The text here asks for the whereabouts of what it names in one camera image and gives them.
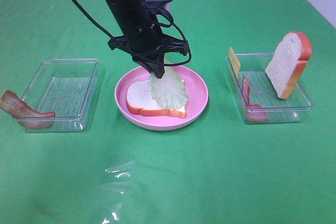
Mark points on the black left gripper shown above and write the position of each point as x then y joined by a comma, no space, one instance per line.
149,46

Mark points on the green lettuce leaf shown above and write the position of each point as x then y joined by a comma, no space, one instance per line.
169,92

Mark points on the bread slice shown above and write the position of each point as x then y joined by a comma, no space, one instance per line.
139,101
288,63

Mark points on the bacon strip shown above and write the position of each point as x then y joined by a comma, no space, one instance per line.
17,108
252,111

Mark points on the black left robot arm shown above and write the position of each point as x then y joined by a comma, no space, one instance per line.
141,23

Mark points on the pink round plate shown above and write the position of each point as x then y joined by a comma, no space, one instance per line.
197,100

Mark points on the yellow cheese slice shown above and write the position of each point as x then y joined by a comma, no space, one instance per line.
234,61

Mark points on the clear left plastic container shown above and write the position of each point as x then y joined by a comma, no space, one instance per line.
69,88

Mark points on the clear plastic container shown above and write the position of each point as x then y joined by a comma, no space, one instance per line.
253,66
69,88

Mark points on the clear right plastic container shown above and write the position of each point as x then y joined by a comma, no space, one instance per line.
253,66

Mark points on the upright bread slice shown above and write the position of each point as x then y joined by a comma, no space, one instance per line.
288,63

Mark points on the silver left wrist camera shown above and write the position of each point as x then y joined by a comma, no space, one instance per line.
152,4

